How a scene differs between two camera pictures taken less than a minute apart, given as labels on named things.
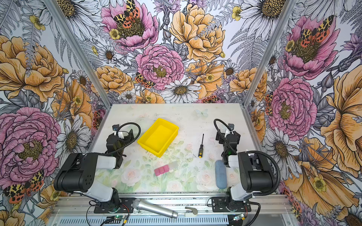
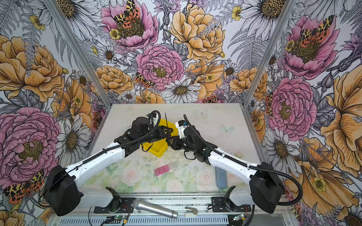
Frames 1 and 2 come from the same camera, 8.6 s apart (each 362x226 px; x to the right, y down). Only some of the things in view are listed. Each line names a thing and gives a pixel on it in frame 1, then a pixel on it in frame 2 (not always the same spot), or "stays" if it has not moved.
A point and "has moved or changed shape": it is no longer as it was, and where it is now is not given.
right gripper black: x=218 y=135 to x=176 y=140
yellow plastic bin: x=159 y=138 stays
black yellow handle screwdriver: x=201 y=148 has moved or changed shape
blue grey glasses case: x=220 y=173 stays
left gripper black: x=127 y=137 to x=161 y=130
